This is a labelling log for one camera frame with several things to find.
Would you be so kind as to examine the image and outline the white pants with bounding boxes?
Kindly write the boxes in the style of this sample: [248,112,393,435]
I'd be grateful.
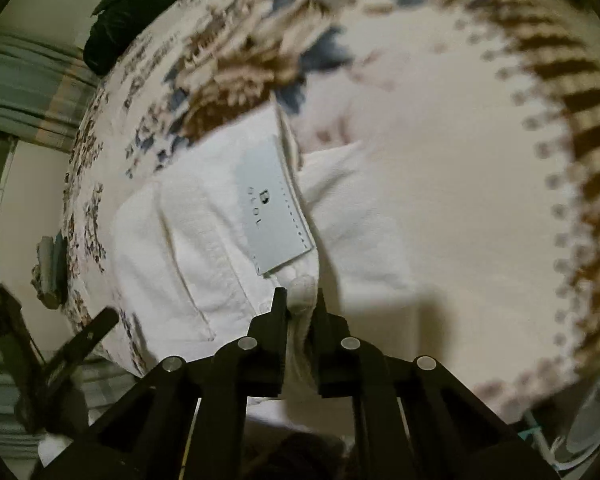
[110,104,416,411]

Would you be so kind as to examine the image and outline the grey-green striped curtain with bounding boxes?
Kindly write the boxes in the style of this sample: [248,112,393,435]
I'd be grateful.
[0,30,99,153]

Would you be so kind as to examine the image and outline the floral brown checkered blanket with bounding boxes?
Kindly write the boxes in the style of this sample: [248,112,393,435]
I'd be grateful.
[62,0,600,422]

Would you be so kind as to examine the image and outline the dark green jacket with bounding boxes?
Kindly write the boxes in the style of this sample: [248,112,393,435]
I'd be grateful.
[83,0,178,77]

